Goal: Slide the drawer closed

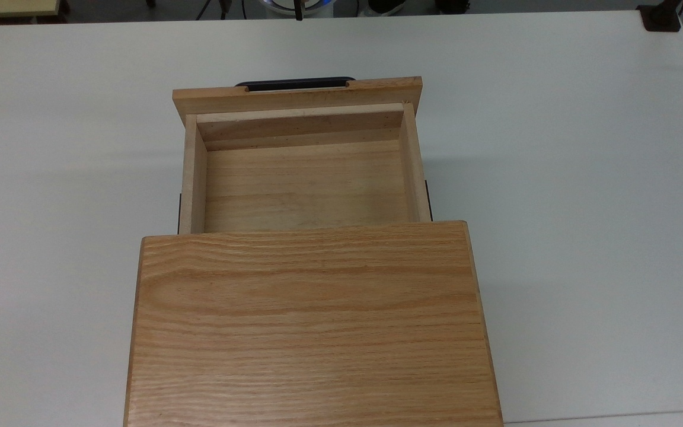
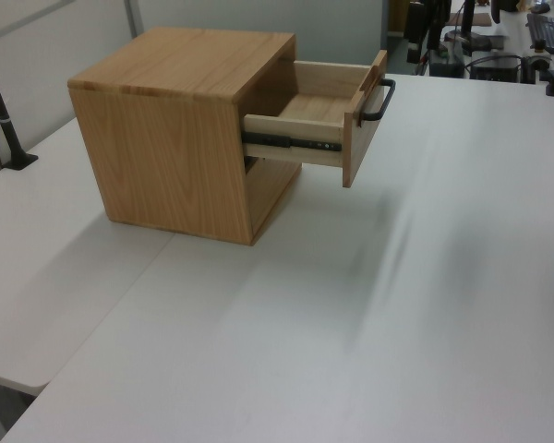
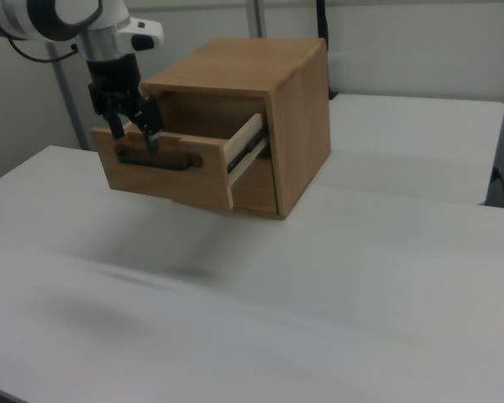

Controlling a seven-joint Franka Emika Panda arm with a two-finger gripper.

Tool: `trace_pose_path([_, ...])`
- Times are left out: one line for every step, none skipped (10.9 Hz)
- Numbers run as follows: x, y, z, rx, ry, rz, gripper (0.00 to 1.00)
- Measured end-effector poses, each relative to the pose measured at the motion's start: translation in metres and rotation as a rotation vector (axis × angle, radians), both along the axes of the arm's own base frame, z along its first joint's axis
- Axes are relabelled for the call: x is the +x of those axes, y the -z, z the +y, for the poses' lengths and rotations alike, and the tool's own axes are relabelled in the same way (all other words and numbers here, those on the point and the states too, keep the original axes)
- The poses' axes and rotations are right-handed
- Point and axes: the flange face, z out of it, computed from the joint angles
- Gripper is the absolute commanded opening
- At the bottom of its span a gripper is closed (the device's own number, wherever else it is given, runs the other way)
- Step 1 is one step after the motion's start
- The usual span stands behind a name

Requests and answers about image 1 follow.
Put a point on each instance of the light wooden side table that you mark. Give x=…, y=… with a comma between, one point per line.
x=3, y=7

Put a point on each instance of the black table clamp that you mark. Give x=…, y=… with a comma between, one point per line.
x=660, y=18

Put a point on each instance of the dark floor object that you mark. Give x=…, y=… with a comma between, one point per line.
x=451, y=5

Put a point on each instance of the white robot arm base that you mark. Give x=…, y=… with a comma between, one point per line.
x=279, y=6

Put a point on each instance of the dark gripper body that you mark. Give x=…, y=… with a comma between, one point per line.
x=300, y=8

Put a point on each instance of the black tripod legs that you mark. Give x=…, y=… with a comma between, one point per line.
x=223, y=7

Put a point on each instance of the wooden drawer box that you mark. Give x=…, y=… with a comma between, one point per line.
x=306, y=184

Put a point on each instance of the oak wooden cabinet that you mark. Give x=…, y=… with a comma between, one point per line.
x=312, y=326

